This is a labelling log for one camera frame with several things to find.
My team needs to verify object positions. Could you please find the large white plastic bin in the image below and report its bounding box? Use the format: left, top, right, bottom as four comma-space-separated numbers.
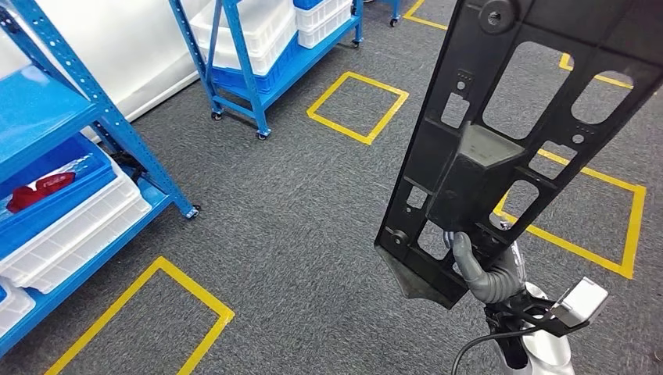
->
188, 0, 297, 77

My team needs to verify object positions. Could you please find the blue metal shelf rack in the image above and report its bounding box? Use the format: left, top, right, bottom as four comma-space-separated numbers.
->
0, 0, 202, 358

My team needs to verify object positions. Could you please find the white plastic crate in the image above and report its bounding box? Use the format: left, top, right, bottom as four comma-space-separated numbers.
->
294, 0, 354, 50

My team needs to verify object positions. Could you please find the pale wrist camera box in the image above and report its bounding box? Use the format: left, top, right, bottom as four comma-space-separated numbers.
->
550, 277, 611, 329

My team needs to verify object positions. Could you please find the black plastic panel part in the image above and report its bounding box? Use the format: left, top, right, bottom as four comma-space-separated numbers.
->
374, 0, 663, 310

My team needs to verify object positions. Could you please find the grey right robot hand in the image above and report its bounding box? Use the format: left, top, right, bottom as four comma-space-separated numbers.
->
443, 214, 529, 286

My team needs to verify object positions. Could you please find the blue wheeled shelf rack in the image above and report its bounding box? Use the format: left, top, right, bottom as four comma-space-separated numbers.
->
167, 0, 364, 141
362, 0, 403, 28

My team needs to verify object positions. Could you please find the red plastic part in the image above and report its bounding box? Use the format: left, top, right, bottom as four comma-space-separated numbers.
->
5, 172, 77, 214

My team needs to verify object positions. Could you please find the black camera cable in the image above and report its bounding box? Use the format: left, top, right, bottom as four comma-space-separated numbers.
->
450, 326, 557, 375

